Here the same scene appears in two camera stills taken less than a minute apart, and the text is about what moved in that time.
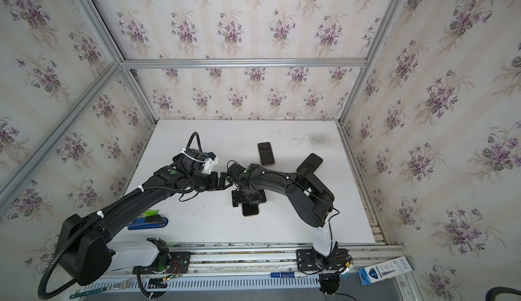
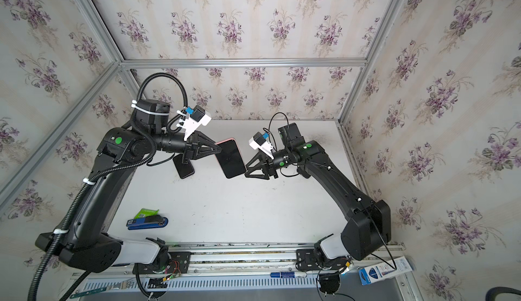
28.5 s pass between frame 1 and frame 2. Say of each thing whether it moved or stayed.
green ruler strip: stayed
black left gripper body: moved
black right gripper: moved
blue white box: stayed
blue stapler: stayed
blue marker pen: stayed
